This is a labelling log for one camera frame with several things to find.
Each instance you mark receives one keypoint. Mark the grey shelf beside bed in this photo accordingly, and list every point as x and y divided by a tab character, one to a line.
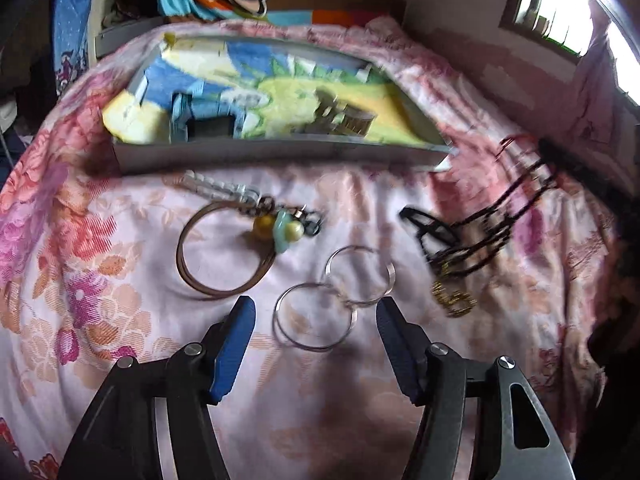
112	38

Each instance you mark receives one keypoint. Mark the blue polka dot curtain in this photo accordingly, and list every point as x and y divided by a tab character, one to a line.
70	43

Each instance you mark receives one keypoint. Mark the grey tray with dinosaur drawing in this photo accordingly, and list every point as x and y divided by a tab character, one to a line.
301	102

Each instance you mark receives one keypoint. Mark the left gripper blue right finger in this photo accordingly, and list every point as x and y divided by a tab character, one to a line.
405	345

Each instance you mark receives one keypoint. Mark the black hair clip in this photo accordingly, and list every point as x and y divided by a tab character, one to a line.
428	225

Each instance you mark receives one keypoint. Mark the blue watch in tray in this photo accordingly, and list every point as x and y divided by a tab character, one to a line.
196	118

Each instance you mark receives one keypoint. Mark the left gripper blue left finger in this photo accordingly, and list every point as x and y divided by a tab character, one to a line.
231	344

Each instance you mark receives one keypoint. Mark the window with dark frame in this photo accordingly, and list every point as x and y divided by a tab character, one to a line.
565	27

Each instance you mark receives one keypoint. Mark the pink floral bed quilt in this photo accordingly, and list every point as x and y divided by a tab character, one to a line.
88	275

